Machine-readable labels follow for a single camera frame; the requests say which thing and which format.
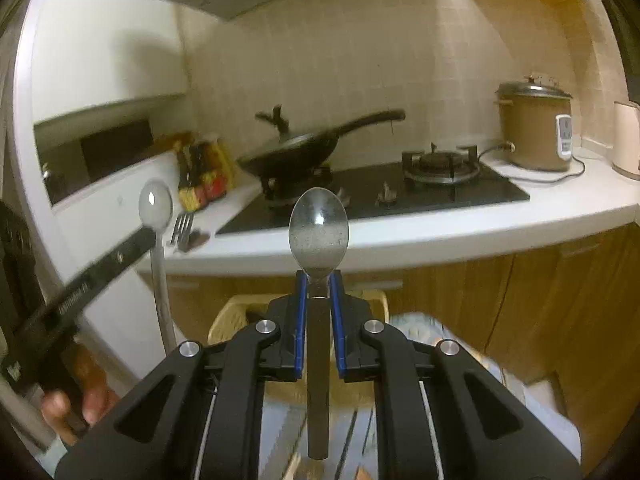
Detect wooden base cabinets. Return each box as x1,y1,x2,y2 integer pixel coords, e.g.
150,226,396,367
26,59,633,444
165,225,640,461

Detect black wok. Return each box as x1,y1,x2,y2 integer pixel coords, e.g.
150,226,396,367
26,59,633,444
237,108,406,181

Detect white tall cabinet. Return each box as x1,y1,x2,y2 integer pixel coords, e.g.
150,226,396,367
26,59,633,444
12,0,191,441

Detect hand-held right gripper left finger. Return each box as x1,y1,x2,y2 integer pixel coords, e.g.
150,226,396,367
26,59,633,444
54,270,308,480

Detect patterned light blue tablecloth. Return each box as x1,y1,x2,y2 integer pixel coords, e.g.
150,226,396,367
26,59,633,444
190,312,583,480

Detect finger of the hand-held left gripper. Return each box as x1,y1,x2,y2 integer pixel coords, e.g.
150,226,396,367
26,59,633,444
47,227,157,323

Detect person's left hand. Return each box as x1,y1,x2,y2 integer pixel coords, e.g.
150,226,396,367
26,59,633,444
40,344,122,447

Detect white electric kettle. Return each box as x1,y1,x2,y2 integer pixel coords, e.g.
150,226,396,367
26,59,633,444
612,101,640,181

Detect metal fork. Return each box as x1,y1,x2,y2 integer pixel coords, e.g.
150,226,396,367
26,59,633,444
170,211,195,247

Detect brown rice cooker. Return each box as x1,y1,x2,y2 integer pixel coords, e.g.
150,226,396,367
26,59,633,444
495,76,574,172

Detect metal spoon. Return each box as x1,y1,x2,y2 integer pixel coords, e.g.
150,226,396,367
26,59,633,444
289,187,349,461
138,180,180,358

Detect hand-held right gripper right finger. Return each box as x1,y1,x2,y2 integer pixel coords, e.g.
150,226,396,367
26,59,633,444
330,270,583,480

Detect black gas stove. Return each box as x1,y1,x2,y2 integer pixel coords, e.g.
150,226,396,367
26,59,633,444
216,147,531,235

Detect yellow packet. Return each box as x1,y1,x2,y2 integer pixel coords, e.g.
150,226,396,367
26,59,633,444
216,137,237,193

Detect rice cooker power cable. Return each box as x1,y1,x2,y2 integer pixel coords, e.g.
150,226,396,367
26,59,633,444
477,142,586,181

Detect dark glass jar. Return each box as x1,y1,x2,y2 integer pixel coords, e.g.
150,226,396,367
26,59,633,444
197,135,226,183

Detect dark sauce bottle yellow label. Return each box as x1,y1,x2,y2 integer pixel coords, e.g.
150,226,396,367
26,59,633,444
178,142,201,211

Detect yellow plastic utensil basket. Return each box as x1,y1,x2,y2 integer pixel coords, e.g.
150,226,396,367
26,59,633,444
207,287,392,348

